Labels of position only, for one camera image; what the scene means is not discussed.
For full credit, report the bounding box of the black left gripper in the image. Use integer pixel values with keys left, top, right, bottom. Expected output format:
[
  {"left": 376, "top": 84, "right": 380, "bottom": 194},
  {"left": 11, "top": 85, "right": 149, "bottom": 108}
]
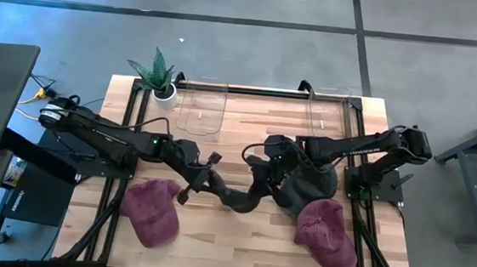
[{"left": 168, "top": 139, "right": 229, "bottom": 209}]

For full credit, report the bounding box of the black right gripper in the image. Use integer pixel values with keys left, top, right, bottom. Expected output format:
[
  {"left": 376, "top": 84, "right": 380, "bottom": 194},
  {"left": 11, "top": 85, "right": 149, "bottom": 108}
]
[{"left": 242, "top": 132, "right": 305, "bottom": 206}]

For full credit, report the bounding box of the black baseball cap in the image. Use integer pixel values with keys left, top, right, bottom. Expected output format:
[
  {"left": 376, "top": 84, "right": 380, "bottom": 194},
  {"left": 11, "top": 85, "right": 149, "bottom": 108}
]
[{"left": 213, "top": 165, "right": 275, "bottom": 216}]

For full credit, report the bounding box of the dark green baseball cap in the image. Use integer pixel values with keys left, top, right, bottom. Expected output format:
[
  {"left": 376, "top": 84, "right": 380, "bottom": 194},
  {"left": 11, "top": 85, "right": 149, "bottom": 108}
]
[{"left": 273, "top": 153, "right": 342, "bottom": 221}]

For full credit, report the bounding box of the maroon baseball cap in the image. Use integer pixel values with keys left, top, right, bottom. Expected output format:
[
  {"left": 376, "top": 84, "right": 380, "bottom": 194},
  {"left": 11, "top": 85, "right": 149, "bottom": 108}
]
[
  {"left": 291, "top": 196, "right": 363, "bottom": 267},
  {"left": 116, "top": 176, "right": 185, "bottom": 252}
]

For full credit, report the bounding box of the clear plastic bin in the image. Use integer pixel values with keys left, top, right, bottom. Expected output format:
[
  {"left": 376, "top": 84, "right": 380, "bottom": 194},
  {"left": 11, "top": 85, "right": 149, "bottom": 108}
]
[
  {"left": 304, "top": 85, "right": 361, "bottom": 143},
  {"left": 173, "top": 75, "right": 230, "bottom": 139}
]

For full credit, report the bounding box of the white plant pot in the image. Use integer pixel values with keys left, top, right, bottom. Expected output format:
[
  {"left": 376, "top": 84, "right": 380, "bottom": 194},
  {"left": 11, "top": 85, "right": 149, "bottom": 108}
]
[{"left": 150, "top": 81, "right": 181, "bottom": 112}]

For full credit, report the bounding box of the green snake plant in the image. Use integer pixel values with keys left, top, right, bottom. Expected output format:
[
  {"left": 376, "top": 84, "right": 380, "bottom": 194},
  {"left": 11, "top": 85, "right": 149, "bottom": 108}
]
[{"left": 124, "top": 44, "right": 179, "bottom": 96}]

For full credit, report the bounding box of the black desk leg beam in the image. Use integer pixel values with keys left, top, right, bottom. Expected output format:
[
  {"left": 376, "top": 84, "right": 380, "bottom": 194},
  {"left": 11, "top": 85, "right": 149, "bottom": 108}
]
[{"left": 0, "top": 127, "right": 82, "bottom": 185}]

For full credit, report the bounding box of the black computer box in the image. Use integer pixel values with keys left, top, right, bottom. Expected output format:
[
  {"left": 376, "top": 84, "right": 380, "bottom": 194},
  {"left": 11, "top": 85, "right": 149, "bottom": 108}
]
[{"left": 2, "top": 162, "right": 71, "bottom": 228}]

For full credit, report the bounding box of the white labelled can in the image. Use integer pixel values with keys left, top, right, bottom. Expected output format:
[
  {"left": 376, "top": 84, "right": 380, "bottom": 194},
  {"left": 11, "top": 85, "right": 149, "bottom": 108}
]
[{"left": 3, "top": 156, "right": 28, "bottom": 189}]

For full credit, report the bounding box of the grey metal side table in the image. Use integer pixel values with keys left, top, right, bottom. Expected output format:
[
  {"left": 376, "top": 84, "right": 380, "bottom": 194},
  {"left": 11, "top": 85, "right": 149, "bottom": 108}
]
[{"left": 428, "top": 104, "right": 477, "bottom": 247}]

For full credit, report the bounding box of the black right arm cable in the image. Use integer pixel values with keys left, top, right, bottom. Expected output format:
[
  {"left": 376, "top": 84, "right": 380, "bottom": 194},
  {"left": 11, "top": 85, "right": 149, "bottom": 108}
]
[{"left": 240, "top": 139, "right": 274, "bottom": 166}]

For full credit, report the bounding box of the black aluminium table frame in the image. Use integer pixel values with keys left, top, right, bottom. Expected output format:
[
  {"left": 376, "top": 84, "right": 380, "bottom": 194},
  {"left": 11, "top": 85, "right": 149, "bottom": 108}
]
[{"left": 51, "top": 62, "right": 429, "bottom": 267}]

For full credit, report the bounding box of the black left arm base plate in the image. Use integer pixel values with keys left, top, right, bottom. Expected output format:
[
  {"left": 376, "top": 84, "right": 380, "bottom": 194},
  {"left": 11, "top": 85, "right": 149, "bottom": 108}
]
[{"left": 37, "top": 128, "right": 140, "bottom": 182}]

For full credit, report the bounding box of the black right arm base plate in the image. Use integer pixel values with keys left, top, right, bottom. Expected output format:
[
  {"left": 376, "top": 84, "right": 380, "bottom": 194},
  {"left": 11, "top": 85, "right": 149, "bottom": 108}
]
[{"left": 342, "top": 165, "right": 407, "bottom": 207}]

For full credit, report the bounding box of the yellow cable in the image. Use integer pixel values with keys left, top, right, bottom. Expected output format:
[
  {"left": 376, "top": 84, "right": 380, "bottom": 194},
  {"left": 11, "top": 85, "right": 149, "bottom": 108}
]
[{"left": 14, "top": 84, "right": 49, "bottom": 122}]

